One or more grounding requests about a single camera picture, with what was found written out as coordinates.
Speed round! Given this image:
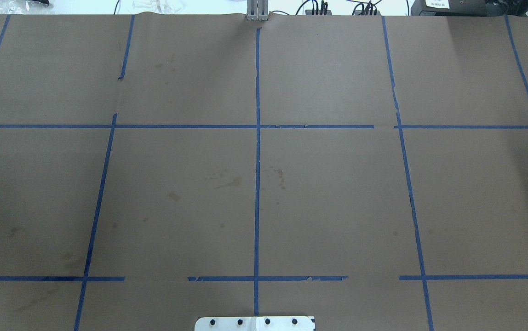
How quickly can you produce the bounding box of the white mounting plate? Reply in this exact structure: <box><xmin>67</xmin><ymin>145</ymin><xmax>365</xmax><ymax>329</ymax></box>
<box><xmin>194</xmin><ymin>316</ymin><xmax>316</xmax><ymax>331</ymax></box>

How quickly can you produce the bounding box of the aluminium frame post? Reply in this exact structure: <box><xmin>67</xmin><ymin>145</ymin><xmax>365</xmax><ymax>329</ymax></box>
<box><xmin>246</xmin><ymin>0</ymin><xmax>270</xmax><ymax>21</ymax></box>

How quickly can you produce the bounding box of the black box device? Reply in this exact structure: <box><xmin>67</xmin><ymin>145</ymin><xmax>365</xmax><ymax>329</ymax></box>
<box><xmin>410</xmin><ymin>0</ymin><xmax>528</xmax><ymax>17</ymax></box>

